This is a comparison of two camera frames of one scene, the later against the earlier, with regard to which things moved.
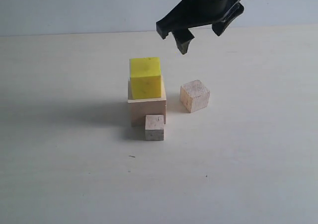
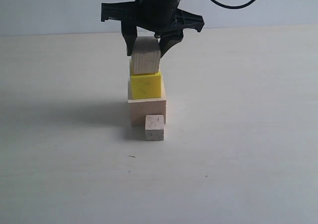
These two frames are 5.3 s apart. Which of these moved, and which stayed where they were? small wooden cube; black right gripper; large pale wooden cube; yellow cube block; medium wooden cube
Moved: black right gripper; medium wooden cube
Stayed: small wooden cube; large pale wooden cube; yellow cube block
